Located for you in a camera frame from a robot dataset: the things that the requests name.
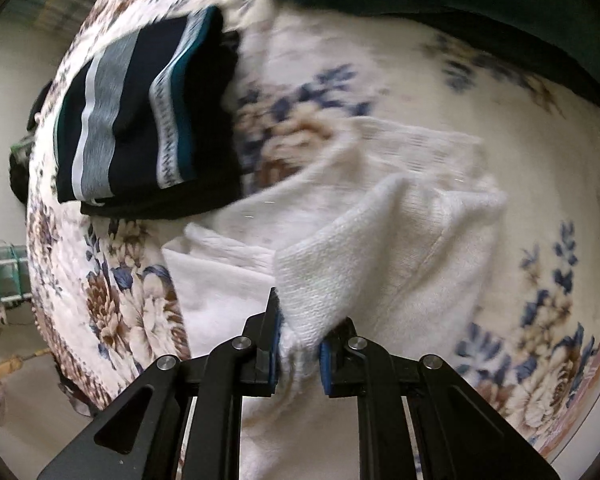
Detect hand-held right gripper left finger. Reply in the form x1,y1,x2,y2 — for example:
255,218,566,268
36,287,282,480

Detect floral printed blanket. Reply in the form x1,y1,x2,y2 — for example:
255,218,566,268
25,0,600,480

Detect dark bag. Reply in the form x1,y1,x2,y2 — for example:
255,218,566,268
8,80,55,205

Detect straw broom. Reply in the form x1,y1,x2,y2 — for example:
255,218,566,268
0,350,56,428

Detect dark striped folded clothes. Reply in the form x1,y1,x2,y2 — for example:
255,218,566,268
53,6,244,221

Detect green crate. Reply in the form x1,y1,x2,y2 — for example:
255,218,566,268
0,243,32,307

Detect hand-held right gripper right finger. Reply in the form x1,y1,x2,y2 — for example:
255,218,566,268
319,316,562,480

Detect white knit garment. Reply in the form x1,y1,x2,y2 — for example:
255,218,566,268
161,116,510,480

